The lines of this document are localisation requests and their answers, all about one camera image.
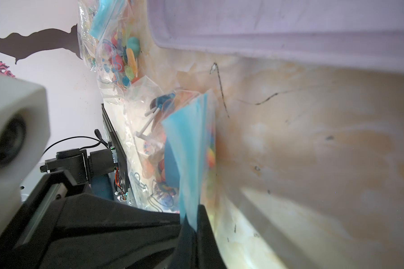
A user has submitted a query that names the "candy bag blue zip upper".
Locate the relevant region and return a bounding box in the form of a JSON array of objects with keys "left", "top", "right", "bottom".
[{"left": 77, "top": 1, "right": 162, "bottom": 103}]

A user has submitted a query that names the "lavender plastic tray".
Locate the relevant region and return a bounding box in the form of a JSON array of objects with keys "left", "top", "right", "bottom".
[{"left": 147, "top": 1, "right": 404, "bottom": 74}]

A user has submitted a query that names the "black base frame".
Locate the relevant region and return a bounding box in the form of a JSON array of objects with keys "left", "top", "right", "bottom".
[{"left": 40, "top": 105, "right": 136, "bottom": 206}]

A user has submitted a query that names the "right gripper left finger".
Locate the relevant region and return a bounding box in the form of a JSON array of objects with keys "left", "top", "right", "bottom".
[{"left": 168, "top": 217, "right": 196, "bottom": 269}]

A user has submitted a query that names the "candy bag blue zip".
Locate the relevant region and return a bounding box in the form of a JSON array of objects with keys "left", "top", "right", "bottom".
[
  {"left": 77, "top": 1, "right": 162, "bottom": 103},
  {"left": 124, "top": 86, "right": 217, "bottom": 228}
]

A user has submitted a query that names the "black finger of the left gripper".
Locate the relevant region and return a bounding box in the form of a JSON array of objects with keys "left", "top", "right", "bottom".
[{"left": 0, "top": 171, "right": 181, "bottom": 269}]

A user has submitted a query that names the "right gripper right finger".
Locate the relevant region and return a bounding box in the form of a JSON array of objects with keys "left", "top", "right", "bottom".
[{"left": 196, "top": 205, "right": 227, "bottom": 269}]

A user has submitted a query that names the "candy bag blue zip front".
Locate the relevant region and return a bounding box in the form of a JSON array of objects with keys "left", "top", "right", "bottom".
[{"left": 124, "top": 86, "right": 217, "bottom": 228}]

